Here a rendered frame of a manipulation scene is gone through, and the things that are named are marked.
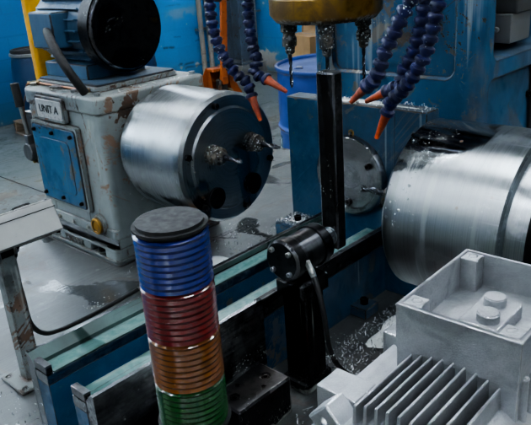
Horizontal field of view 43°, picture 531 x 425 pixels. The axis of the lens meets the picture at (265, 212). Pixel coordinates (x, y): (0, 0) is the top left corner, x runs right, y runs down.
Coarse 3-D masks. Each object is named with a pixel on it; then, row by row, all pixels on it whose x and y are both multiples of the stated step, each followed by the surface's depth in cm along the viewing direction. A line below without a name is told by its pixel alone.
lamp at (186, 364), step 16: (160, 352) 53; (176, 352) 53; (192, 352) 53; (208, 352) 54; (160, 368) 54; (176, 368) 54; (192, 368) 54; (208, 368) 54; (160, 384) 55; (176, 384) 54; (192, 384) 54; (208, 384) 55
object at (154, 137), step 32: (160, 96) 129; (192, 96) 124; (224, 96) 123; (128, 128) 129; (160, 128) 123; (192, 128) 119; (224, 128) 124; (256, 128) 131; (128, 160) 129; (160, 160) 122; (192, 160) 120; (224, 160) 121; (256, 160) 132; (160, 192) 127; (192, 192) 122; (224, 192) 127; (256, 192) 135
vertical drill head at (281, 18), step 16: (272, 0) 103; (288, 0) 100; (304, 0) 98; (320, 0) 97; (336, 0) 97; (352, 0) 98; (368, 0) 99; (272, 16) 104; (288, 16) 101; (304, 16) 99; (320, 16) 98; (336, 16) 98; (352, 16) 99; (368, 16) 101; (288, 32) 106; (320, 32) 101; (368, 32) 108; (288, 48) 107; (320, 48) 102
